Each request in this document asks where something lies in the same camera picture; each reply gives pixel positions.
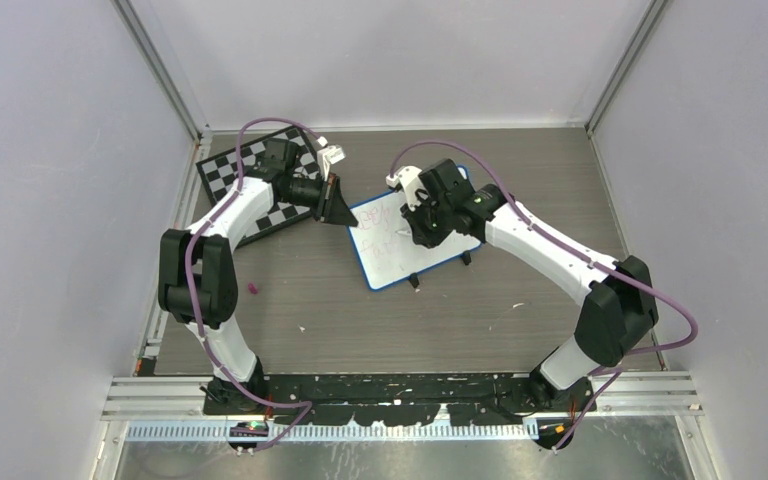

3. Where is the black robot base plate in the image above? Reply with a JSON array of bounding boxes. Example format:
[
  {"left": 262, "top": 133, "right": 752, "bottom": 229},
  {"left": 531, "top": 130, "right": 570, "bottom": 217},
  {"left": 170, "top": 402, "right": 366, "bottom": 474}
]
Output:
[{"left": 200, "top": 373, "right": 594, "bottom": 427}]

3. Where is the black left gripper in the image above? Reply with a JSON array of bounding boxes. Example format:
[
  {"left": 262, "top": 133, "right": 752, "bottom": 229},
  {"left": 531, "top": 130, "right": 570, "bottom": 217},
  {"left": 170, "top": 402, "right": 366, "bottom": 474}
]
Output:
[{"left": 282, "top": 172, "right": 359, "bottom": 227}]

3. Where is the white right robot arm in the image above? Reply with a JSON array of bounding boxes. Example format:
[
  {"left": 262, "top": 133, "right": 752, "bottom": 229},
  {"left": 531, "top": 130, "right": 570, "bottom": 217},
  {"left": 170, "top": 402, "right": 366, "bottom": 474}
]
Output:
[{"left": 386, "top": 159, "right": 659, "bottom": 411}]

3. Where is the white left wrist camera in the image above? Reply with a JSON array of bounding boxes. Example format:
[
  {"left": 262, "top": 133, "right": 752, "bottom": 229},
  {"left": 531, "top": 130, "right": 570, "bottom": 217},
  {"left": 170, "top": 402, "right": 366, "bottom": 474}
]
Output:
[{"left": 316, "top": 137, "right": 345, "bottom": 179}]

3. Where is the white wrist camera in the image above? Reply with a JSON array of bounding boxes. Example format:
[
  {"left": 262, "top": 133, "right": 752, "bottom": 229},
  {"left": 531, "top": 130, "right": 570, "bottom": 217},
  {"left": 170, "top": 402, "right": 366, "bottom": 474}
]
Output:
[
  {"left": 385, "top": 166, "right": 426, "bottom": 211},
  {"left": 316, "top": 137, "right": 345, "bottom": 179}
]

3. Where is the black white chessboard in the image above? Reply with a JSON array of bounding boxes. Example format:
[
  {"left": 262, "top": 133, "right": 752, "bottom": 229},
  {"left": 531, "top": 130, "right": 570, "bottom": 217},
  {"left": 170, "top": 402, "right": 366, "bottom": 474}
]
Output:
[{"left": 189, "top": 125, "right": 321, "bottom": 247}]

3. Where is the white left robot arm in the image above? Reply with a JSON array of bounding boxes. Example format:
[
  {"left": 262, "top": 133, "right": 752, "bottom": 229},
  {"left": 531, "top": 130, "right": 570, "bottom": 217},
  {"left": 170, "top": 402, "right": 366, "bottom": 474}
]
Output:
[{"left": 158, "top": 138, "right": 358, "bottom": 414}]

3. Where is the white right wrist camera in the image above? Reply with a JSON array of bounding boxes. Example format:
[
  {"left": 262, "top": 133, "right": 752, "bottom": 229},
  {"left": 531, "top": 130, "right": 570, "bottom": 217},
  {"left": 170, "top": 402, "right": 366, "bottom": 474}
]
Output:
[{"left": 385, "top": 166, "right": 426, "bottom": 211}]

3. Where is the blue framed whiteboard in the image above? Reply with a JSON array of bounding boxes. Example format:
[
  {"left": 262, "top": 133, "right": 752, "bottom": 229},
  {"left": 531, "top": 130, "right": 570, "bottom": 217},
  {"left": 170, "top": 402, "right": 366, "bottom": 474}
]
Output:
[{"left": 348, "top": 189, "right": 481, "bottom": 291}]

